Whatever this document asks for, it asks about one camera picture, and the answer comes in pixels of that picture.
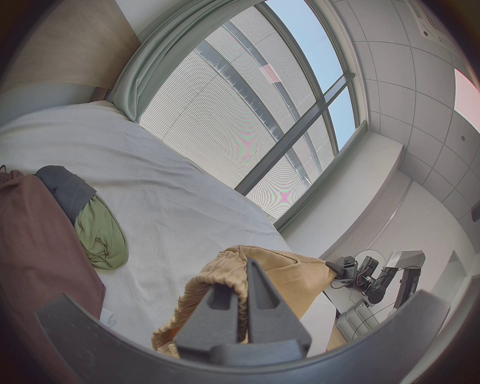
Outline black garment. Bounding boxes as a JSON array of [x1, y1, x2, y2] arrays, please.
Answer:
[[35, 165, 97, 226]]

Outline white ceiling air vent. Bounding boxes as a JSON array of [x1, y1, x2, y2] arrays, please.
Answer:
[[407, 0, 452, 44]]

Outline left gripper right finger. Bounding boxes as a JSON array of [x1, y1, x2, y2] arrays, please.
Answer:
[[245, 257, 313, 356]]

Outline window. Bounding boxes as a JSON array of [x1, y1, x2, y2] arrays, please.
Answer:
[[139, 0, 370, 231]]

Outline brown garment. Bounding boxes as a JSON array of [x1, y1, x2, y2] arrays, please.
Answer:
[[0, 169, 107, 376]]

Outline grey-green curtain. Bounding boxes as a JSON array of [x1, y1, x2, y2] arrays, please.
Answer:
[[109, 0, 271, 124]]

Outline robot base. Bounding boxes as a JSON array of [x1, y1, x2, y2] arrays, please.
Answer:
[[335, 304, 379, 342]]

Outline green garment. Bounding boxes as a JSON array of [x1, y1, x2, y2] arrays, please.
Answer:
[[74, 195, 129, 270]]

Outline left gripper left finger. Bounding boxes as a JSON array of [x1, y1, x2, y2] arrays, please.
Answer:
[[173, 283, 241, 359]]

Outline tan shorts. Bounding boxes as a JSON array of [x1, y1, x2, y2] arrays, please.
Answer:
[[151, 245, 336, 355]]

